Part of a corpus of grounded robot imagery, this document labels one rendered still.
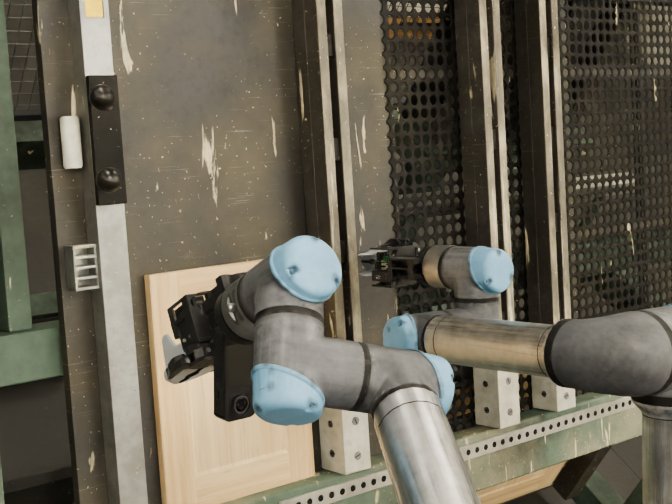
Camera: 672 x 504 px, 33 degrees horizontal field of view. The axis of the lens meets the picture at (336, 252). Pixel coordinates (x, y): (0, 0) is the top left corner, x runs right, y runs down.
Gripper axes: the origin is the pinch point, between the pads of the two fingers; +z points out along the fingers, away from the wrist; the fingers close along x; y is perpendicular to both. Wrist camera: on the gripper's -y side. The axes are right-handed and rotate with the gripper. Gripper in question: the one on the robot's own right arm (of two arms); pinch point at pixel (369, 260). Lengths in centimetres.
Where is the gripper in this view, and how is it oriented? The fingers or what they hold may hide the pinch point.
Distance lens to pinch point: 213.2
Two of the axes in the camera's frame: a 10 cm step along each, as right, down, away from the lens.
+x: 0.6, 9.9, 0.9
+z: -6.3, -0.3, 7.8
